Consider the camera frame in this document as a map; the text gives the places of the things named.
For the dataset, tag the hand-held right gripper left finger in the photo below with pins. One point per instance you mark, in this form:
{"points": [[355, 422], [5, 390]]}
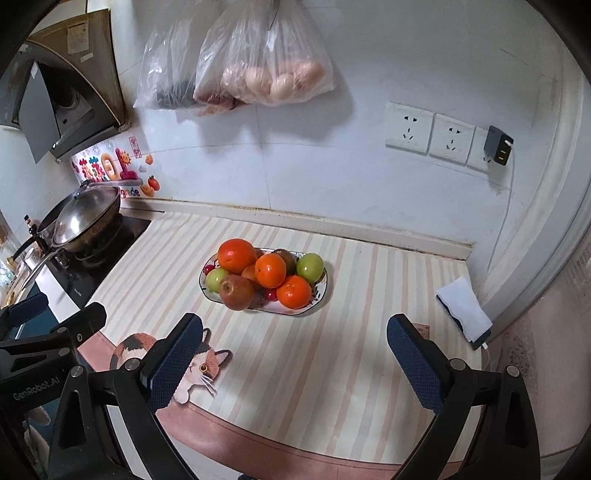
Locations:
{"points": [[178, 364]]}

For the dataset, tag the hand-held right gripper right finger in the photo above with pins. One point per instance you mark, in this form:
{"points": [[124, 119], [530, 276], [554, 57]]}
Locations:
{"points": [[415, 369]]}

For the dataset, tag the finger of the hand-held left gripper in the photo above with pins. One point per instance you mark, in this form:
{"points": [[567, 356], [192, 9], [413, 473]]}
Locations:
{"points": [[27, 307], [87, 318]]}

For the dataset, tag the red apple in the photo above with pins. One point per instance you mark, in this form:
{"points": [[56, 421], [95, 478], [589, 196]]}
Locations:
{"points": [[235, 294]]}

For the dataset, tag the small dark orange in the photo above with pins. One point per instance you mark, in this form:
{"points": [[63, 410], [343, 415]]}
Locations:
{"points": [[250, 276]]}

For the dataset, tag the red cherry tomato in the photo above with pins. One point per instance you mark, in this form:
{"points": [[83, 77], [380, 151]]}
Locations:
{"points": [[210, 269], [270, 294]]}

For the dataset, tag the floral ceramic plate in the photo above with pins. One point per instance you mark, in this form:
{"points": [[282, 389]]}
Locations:
{"points": [[304, 307]]}

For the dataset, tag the mandarin orange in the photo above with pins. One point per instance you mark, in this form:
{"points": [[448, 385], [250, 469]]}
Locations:
{"points": [[270, 270], [294, 291]]}

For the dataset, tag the green apple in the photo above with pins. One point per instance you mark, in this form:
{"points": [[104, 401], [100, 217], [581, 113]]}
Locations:
{"points": [[310, 267], [215, 280]]}

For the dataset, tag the brown label patch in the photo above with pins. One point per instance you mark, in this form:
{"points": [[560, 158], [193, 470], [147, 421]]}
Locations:
{"points": [[421, 332]]}

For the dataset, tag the black gas stove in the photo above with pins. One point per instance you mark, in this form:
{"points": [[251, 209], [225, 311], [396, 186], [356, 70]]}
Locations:
{"points": [[101, 263]]}

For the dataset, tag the black smartphone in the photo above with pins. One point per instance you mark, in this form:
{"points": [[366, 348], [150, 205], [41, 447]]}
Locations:
{"points": [[480, 344]]}

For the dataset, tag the striped cat print mat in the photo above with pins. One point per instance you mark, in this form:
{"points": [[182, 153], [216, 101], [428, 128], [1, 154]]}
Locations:
{"points": [[323, 369]]}

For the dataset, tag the green apple on plate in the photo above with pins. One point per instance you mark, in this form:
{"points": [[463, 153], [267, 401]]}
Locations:
{"points": [[215, 280]]}

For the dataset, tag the steel wok with lid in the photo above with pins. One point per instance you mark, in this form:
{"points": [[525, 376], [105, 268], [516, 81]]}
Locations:
{"points": [[83, 219]]}

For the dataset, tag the large orange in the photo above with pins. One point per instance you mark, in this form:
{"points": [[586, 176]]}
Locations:
{"points": [[237, 255]]}

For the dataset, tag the brownish apple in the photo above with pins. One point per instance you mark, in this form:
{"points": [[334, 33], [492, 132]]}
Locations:
{"points": [[287, 258]]}

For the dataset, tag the range hood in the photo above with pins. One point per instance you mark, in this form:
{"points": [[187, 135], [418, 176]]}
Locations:
{"points": [[69, 92]]}

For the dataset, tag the dark grey charger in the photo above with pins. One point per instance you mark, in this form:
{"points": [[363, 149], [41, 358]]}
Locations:
{"points": [[497, 145]]}

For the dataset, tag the clear plastic bag of eggs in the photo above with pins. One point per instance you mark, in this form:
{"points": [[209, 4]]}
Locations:
{"points": [[268, 69]]}

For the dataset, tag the colourful wall stickers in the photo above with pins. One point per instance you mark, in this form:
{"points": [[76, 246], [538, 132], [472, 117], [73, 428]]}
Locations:
{"points": [[106, 168]]}

